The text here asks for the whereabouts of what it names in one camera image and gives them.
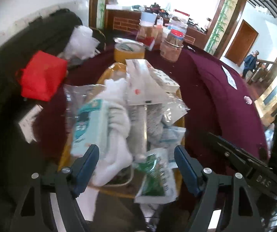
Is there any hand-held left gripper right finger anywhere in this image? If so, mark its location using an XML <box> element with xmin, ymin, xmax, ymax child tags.
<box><xmin>174</xmin><ymin>145</ymin><xmax>262</xmax><ymax>232</ymax></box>

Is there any white paper leaflet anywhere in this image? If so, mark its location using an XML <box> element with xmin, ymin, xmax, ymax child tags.
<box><xmin>222</xmin><ymin>65</ymin><xmax>238</xmax><ymax>90</ymax></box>

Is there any blue-label plastic container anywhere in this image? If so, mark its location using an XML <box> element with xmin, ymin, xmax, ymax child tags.
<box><xmin>135</xmin><ymin>12</ymin><xmax>163</xmax><ymax>51</ymax></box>

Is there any wooden stair railing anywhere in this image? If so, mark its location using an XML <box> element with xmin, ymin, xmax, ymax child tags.
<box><xmin>247</xmin><ymin>57</ymin><xmax>277</xmax><ymax>85</ymax></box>

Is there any wooden window cabinet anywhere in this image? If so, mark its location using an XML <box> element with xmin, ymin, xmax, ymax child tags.
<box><xmin>105</xmin><ymin>3</ymin><xmax>214</xmax><ymax>51</ymax></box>

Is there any green white packet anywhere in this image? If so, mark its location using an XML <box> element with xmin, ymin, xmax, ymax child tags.
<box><xmin>134</xmin><ymin>148</ymin><xmax>178</xmax><ymax>204</ymax></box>

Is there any teal tissue pack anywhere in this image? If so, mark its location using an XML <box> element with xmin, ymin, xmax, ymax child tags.
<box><xmin>70</xmin><ymin>99</ymin><xmax>110</xmax><ymax>157</ymax></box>

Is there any white plastic bag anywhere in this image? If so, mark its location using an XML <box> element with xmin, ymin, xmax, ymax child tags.
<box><xmin>64</xmin><ymin>25</ymin><xmax>100</xmax><ymax>61</ymax></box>

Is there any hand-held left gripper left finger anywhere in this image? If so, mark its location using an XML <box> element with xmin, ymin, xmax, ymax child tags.
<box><xmin>13</xmin><ymin>144</ymin><xmax>100</xmax><ymax>232</ymax></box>

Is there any black sofa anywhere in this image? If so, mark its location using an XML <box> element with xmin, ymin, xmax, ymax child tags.
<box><xmin>0</xmin><ymin>8</ymin><xmax>106</xmax><ymax>199</ymax></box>

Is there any clear jar red lid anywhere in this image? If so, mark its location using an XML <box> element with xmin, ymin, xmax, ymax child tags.
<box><xmin>160</xmin><ymin>29</ymin><xmax>185</xmax><ymax>62</ymax></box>

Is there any red bag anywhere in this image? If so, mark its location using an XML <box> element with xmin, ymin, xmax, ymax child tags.
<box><xmin>16</xmin><ymin>51</ymin><xmax>68</xmax><ymax>101</ymax></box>

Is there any white packet red mark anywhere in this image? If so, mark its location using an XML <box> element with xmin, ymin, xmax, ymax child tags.
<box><xmin>125</xmin><ymin>59</ymin><xmax>169</xmax><ymax>106</ymax></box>

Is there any white towel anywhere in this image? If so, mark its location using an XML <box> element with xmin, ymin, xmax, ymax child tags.
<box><xmin>90</xmin><ymin>78</ymin><xmax>133</xmax><ymax>186</ymax></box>

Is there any brown wooden door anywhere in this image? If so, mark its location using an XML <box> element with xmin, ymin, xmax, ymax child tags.
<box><xmin>225</xmin><ymin>20</ymin><xmax>259</xmax><ymax>67</ymax></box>

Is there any white blue printed pouch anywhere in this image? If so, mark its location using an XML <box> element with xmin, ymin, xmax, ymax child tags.
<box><xmin>159</xmin><ymin>126</ymin><xmax>186</xmax><ymax>170</ymax></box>

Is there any clear plastic bag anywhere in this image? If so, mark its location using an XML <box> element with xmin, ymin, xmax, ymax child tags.
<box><xmin>63</xmin><ymin>84</ymin><xmax>107</xmax><ymax>116</ymax></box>

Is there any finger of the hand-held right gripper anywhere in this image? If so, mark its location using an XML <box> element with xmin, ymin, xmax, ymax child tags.
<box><xmin>207</xmin><ymin>132</ymin><xmax>250</xmax><ymax>168</ymax></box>

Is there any white printed box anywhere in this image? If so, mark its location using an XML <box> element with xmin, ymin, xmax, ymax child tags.
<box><xmin>150</xmin><ymin>68</ymin><xmax>180</xmax><ymax>93</ymax></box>

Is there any yellow tray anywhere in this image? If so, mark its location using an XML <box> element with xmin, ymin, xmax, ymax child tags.
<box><xmin>57</xmin><ymin>62</ymin><xmax>186</xmax><ymax>199</ymax></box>

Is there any yellow tape roll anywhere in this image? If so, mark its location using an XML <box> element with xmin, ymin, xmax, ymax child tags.
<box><xmin>114</xmin><ymin>41</ymin><xmax>146</xmax><ymax>63</ymax></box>

